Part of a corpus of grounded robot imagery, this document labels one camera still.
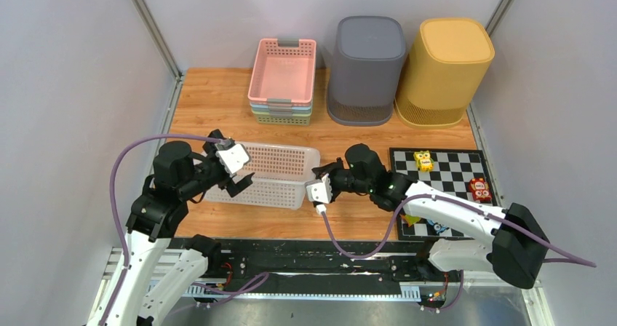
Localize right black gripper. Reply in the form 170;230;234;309
311;159;373;204

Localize grey slatted waste bin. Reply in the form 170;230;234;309
326;16;407;127

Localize green orange toy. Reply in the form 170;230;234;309
402;215;421;228

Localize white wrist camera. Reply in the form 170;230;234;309
305;173;333;206
215;143;251;177

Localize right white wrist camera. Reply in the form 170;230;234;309
305;173;333;206

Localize black white checkerboard mat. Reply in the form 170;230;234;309
389;148;498;242

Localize white perforated basket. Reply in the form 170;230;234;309
204;142;321;210

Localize right corner metal post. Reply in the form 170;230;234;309
485;0;514;36

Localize left corner metal post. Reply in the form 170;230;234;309
131;0;183;82

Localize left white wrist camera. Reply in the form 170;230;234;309
215;143;251;177

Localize yellow owl toy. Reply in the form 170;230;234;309
413;151;434;172

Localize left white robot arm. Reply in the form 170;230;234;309
88;130;252;325

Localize yellow slatted waste bin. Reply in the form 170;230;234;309
394;17;495;129

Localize blue perforated basket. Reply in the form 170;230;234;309
250;103;313;114

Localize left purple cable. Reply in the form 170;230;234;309
96;133;270;326

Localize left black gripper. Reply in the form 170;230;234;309
180;130;255;199

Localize blue white small toy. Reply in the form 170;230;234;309
427;220;450;236

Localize pink perforated basket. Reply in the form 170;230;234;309
247;38;317;106

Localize aluminium frame rails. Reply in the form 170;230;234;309
87;246;555;326

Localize green perforated basket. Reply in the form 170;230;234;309
252;111;311;126

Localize red round toy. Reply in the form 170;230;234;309
468;178;493;203

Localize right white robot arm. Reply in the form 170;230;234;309
305;143;549;289

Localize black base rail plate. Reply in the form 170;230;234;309
166;236;519;297

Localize corner metal post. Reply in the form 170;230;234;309
485;0;514;36
131;0;183;82

